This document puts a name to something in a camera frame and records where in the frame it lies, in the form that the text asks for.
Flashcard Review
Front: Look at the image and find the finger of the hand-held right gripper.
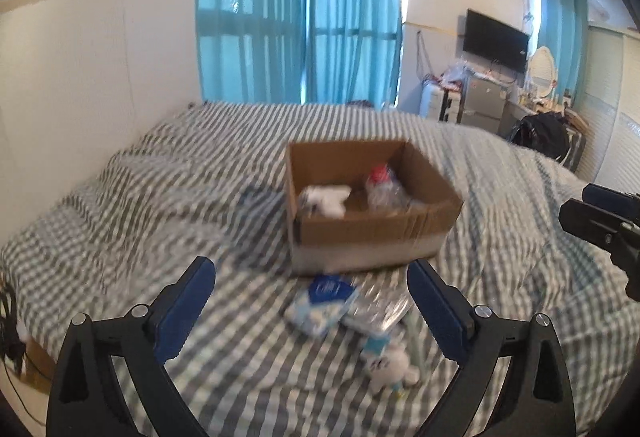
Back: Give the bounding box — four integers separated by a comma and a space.
582, 183, 640, 218
558, 198, 632, 249

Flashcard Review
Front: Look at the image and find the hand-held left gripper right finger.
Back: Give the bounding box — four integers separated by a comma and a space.
406, 259, 577, 437

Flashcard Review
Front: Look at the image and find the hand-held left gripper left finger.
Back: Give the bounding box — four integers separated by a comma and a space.
46, 256, 217, 437

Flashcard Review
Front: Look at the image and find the brown cardboard box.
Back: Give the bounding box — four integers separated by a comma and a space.
284, 140, 465, 276

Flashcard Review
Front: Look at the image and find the blue tissue pack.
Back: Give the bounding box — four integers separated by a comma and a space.
284, 274, 360, 337

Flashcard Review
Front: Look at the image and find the clear plastic bottle blue cap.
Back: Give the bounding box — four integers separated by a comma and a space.
344, 281, 414, 336

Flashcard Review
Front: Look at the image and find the wooden chair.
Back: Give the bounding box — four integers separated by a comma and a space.
563, 109, 590, 170

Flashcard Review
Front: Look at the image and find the white plush toy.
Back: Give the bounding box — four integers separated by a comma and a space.
367, 346, 424, 394

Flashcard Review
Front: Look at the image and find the light blue small carton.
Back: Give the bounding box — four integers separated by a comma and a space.
362, 334, 392, 359

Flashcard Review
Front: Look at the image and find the white wardrobe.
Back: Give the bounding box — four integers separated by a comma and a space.
574, 24, 640, 199

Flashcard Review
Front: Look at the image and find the black backpack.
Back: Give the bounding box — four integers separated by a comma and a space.
509, 112, 572, 161

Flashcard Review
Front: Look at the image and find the grey striped bed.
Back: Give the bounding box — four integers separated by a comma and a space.
0, 100, 640, 437

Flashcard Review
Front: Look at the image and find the clear red-capped plastic bottle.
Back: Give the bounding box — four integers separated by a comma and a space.
366, 164, 412, 211

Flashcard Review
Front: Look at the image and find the white oval mirror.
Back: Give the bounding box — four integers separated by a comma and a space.
527, 46, 558, 99

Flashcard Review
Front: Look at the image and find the flat brown cardboard piece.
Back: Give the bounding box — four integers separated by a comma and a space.
19, 336, 57, 394

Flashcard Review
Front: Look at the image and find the grey mini fridge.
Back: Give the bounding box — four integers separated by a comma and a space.
459, 74, 510, 134

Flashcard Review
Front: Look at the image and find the white crumpled item in box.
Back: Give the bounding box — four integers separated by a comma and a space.
298, 184, 354, 219

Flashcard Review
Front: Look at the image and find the narrow blue curtain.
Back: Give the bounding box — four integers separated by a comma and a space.
531, 0, 592, 104

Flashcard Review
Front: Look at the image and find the white suitcase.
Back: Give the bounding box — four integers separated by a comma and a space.
419, 82, 464, 122

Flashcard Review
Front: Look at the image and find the plastic bag clutter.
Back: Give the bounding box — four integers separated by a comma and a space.
426, 61, 477, 90

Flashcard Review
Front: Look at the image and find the blue window curtain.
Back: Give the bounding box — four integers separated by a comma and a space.
304, 0, 404, 109
194, 0, 307, 106

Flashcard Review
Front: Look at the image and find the black cable bundle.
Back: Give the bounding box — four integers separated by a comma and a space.
0, 281, 27, 370

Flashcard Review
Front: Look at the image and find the black wall television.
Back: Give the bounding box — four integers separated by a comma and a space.
462, 8, 531, 71

